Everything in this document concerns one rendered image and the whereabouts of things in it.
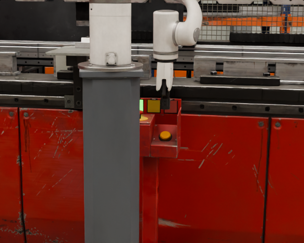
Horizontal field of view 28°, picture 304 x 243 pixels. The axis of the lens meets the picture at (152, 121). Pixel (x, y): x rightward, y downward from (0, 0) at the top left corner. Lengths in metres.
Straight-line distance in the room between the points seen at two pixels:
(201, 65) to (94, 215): 0.84
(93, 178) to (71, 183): 0.68
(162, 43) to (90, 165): 0.50
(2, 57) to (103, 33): 0.91
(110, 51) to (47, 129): 0.77
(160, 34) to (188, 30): 0.10
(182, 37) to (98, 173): 0.53
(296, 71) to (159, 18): 0.64
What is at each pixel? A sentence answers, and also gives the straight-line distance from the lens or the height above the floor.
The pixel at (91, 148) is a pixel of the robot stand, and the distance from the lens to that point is 1.74.
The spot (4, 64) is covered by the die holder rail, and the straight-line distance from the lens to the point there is 2.55.
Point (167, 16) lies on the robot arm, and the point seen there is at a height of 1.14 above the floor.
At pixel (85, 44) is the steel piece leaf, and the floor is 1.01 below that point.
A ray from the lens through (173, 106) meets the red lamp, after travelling 2.19.
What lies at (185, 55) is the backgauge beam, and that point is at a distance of 2.64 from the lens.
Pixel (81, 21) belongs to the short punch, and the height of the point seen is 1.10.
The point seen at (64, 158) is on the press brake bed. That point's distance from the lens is 2.42.
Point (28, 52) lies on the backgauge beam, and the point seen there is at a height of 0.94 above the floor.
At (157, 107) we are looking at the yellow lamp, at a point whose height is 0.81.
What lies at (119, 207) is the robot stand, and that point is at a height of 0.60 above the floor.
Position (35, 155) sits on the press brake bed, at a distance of 2.45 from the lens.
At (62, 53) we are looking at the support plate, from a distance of 2.20.
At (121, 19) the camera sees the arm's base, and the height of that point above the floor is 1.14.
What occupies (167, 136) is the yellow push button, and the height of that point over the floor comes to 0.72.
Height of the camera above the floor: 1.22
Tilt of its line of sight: 12 degrees down
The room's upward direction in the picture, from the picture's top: 1 degrees clockwise
